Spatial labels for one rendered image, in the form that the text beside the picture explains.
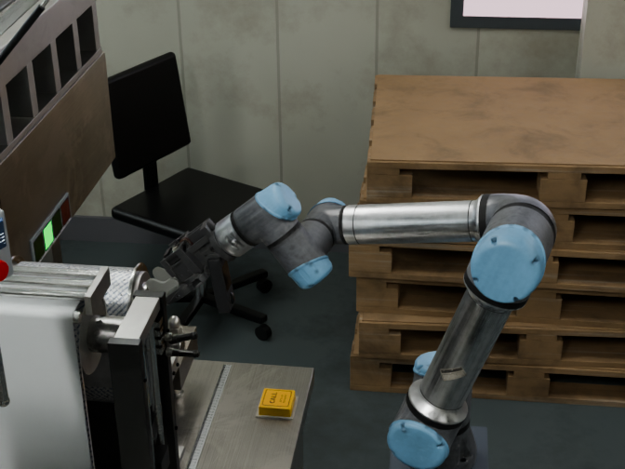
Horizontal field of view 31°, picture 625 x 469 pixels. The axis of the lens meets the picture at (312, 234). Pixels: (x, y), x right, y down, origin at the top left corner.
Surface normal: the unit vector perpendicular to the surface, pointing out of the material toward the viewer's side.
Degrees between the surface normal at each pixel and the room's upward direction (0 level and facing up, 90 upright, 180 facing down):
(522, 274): 83
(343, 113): 90
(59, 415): 90
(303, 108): 90
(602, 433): 0
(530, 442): 0
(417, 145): 0
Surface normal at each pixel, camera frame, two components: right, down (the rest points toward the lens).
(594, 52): -0.11, 0.47
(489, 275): -0.30, 0.33
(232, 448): -0.01, -0.88
